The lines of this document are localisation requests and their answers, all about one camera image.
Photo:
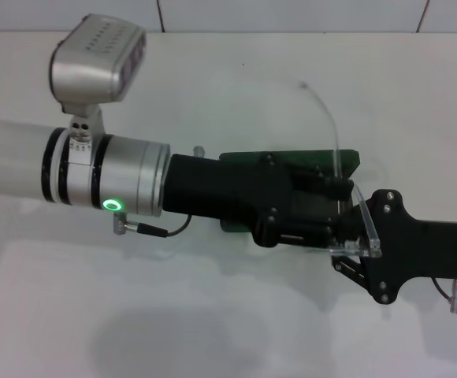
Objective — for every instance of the clear plastic glasses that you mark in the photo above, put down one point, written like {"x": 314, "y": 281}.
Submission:
{"x": 370, "y": 232}

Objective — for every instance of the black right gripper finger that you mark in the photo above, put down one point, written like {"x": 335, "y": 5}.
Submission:
{"x": 350, "y": 228}
{"x": 356, "y": 271}

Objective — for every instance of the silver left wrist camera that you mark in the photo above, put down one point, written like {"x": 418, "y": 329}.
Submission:
{"x": 90, "y": 67}

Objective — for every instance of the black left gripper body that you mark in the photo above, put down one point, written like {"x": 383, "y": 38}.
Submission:
{"x": 220, "y": 189}

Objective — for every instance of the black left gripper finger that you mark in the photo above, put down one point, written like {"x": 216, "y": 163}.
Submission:
{"x": 307, "y": 232}
{"x": 331, "y": 187}

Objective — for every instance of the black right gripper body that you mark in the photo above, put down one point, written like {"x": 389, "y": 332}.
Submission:
{"x": 429, "y": 248}

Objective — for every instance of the green glasses case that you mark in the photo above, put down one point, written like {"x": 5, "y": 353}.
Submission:
{"x": 323, "y": 156}

